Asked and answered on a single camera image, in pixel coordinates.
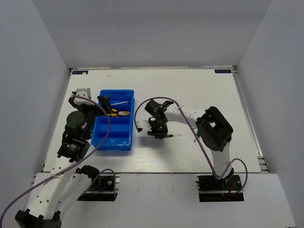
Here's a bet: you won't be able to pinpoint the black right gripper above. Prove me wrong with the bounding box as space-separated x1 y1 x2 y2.
147 119 168 139

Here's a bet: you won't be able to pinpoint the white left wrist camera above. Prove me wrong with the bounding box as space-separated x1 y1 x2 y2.
71 88 93 106

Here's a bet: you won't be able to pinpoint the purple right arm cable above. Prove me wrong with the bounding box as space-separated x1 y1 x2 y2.
134 96 248 196

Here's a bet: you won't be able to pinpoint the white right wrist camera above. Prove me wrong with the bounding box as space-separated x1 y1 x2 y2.
135 119 151 132

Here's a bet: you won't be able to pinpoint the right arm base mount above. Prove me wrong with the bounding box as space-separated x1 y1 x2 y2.
196 175 244 202

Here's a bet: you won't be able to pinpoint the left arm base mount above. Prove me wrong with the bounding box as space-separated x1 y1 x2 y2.
77 173 120 202

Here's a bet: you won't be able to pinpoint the short rusty hex key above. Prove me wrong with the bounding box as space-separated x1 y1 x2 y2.
111 101 131 105

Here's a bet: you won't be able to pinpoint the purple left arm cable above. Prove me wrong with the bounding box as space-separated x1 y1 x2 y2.
0 94 118 220

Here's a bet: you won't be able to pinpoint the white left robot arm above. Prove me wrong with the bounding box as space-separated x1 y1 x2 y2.
15 92 106 228

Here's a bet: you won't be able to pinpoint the blue label sticker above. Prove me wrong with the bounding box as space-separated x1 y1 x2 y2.
72 70 88 75
214 69 231 74

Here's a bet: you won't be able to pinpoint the blue label sticker left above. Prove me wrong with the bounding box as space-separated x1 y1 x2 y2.
72 70 88 75

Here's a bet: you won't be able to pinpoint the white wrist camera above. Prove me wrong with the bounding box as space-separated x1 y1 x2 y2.
135 119 151 132
71 88 93 106

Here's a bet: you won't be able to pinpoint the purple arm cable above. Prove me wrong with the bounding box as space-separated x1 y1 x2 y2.
0 94 118 220
134 96 248 196

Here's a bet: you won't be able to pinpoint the slim green precision screwdriver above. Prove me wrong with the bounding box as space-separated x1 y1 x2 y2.
165 134 182 138

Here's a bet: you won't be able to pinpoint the yellow needle-nose pliers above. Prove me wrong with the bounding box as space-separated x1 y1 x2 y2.
113 111 130 117

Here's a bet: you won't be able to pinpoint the blue label sticker right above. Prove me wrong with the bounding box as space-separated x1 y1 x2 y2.
214 69 231 74

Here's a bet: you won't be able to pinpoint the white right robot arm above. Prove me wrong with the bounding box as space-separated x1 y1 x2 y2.
137 100 234 190

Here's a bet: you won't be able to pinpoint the yellow combination pliers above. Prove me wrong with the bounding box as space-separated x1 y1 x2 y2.
108 109 119 117

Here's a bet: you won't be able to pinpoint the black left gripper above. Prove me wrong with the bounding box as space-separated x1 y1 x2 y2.
69 95 112 140

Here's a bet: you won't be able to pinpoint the blue plastic divided bin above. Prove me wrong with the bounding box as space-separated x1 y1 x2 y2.
91 89 134 151

